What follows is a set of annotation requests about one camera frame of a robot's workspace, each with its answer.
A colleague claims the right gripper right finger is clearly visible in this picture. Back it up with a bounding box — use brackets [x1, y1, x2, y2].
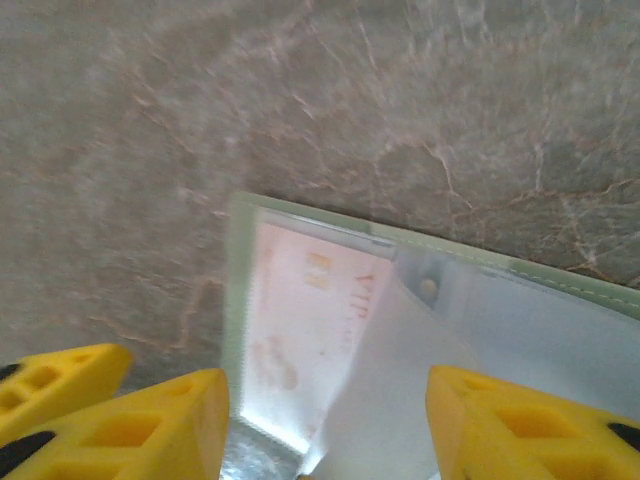
[426, 364, 640, 480]

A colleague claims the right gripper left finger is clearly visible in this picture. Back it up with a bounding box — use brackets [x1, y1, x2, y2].
[0, 368, 231, 480]

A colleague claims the white card pink print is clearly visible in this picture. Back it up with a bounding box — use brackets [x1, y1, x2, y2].
[239, 219, 397, 451]

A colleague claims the green card holder wallet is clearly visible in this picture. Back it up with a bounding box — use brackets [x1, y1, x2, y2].
[219, 191, 640, 480]

